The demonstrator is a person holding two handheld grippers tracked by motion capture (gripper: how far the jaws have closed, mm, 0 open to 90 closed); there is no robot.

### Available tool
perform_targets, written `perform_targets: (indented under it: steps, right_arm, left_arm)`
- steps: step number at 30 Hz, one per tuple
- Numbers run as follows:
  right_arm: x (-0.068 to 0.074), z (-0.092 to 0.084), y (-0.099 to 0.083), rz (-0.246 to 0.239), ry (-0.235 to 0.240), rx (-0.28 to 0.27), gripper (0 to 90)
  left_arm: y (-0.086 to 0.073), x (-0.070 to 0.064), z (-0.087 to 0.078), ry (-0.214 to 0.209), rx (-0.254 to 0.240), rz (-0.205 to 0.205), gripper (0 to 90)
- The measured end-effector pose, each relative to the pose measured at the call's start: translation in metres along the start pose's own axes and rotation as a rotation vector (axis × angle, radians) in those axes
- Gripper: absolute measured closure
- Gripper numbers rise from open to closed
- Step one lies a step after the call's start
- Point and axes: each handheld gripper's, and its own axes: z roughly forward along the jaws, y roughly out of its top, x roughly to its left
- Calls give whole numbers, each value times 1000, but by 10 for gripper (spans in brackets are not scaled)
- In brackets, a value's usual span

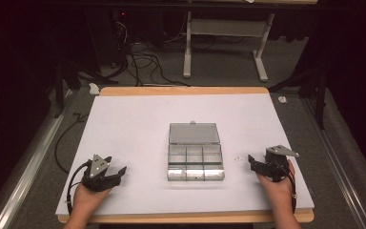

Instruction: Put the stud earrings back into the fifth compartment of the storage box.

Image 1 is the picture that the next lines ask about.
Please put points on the metal floor rail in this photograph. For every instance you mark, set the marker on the metal floor rail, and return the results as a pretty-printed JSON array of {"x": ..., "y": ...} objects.
[
  {"x": 28, "y": 165},
  {"x": 336, "y": 165}
]

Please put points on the small white round floor item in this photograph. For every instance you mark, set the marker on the small white round floor item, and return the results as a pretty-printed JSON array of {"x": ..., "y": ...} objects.
[{"x": 282, "y": 99}]

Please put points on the white table mat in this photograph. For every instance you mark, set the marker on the white table mat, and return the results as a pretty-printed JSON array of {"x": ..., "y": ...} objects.
[{"x": 146, "y": 127}]

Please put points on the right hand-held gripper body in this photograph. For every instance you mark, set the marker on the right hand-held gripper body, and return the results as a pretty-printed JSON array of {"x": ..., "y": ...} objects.
[{"x": 275, "y": 163}]

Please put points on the person's right hand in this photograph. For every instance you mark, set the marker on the person's right hand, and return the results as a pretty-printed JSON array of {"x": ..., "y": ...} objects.
[{"x": 278, "y": 187}]

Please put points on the wooden table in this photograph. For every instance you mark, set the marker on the wooden table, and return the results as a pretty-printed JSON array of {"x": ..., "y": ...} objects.
[{"x": 184, "y": 91}]

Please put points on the white scrap on floor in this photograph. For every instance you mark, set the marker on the white scrap on floor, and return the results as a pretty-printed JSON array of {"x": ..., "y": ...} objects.
[{"x": 93, "y": 88}]

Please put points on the clear plastic compartment box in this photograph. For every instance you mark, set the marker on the clear plastic compartment box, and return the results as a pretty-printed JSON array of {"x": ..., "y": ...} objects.
[{"x": 195, "y": 152}]

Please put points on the black metal stand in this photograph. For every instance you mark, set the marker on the black metal stand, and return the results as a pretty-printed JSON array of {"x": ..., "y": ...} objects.
[
  {"x": 62, "y": 89},
  {"x": 317, "y": 92}
]

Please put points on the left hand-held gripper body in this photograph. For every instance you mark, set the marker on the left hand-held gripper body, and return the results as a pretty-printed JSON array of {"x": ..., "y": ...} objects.
[{"x": 100, "y": 178}]

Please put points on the person's left hand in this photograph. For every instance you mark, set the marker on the person's left hand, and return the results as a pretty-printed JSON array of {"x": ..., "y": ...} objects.
[{"x": 87, "y": 197}]

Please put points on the white desk frame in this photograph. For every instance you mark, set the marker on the white desk frame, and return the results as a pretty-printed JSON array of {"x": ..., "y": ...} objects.
[{"x": 225, "y": 28}]

